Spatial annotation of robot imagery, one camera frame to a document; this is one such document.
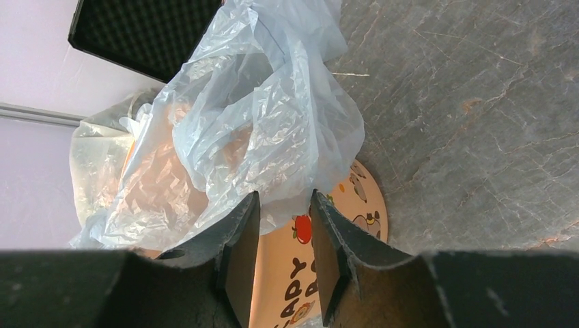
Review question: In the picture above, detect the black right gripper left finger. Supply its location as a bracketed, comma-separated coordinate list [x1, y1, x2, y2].
[1, 192, 260, 327]

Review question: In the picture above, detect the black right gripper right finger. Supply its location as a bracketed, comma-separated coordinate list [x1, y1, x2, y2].
[311, 191, 578, 327]

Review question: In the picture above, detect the orange plastic trash bin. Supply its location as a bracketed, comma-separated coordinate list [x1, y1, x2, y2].
[119, 140, 389, 328]

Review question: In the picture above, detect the light blue plastic bag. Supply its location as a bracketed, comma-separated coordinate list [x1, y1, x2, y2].
[70, 1, 365, 251]

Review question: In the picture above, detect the yellow translucent plastic bag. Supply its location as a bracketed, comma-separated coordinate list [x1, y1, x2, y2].
[70, 89, 159, 226]

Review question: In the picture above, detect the black poker chip case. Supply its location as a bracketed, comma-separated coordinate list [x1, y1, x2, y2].
[68, 0, 222, 83]

